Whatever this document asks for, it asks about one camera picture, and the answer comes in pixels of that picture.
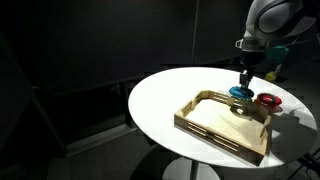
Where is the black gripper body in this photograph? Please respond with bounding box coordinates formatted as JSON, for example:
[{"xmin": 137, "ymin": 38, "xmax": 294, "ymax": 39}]
[{"xmin": 240, "ymin": 49, "xmax": 266, "ymax": 76}]

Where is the blue toy ring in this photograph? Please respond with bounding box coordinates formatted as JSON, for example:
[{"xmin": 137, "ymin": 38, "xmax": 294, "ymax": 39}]
[{"xmin": 228, "ymin": 85, "xmax": 255, "ymax": 101}]

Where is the light wooden slatted tray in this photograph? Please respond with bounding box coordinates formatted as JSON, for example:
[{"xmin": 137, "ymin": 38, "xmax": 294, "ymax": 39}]
[{"xmin": 173, "ymin": 89, "xmax": 273, "ymax": 167}]

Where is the yellow-green object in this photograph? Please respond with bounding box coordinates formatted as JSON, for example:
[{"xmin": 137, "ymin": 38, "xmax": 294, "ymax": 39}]
[{"xmin": 264, "ymin": 63, "xmax": 284, "ymax": 82}]

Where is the dark green toy ring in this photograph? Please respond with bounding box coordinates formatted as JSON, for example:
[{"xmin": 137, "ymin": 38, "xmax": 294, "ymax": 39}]
[{"xmin": 257, "ymin": 92, "xmax": 278, "ymax": 102}]

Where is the green camera mount plate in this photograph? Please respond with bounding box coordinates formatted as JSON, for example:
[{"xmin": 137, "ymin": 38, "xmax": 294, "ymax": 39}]
[{"xmin": 265, "ymin": 45, "xmax": 290, "ymax": 63}]

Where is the white round table pedestal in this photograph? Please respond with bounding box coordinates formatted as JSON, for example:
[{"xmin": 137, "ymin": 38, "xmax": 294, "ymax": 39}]
[{"xmin": 162, "ymin": 157, "xmax": 221, "ymax": 180}]

